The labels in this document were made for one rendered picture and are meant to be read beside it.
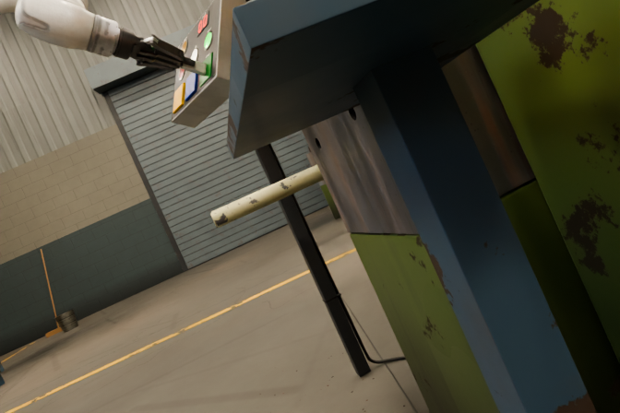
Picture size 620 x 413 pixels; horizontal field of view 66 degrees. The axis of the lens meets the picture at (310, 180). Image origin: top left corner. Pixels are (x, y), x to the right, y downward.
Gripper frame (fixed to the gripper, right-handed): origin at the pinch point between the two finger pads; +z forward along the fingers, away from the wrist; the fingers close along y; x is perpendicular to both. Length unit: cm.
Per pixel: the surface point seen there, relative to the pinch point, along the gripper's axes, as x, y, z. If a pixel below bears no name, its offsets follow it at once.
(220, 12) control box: 14.9, 6.7, 3.9
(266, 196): -35.8, 8.1, 19.1
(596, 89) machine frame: -42, 88, 18
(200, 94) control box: -5.4, -4.3, 4.3
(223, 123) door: 308, -638, 295
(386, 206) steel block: -49, 55, 15
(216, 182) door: 202, -671, 302
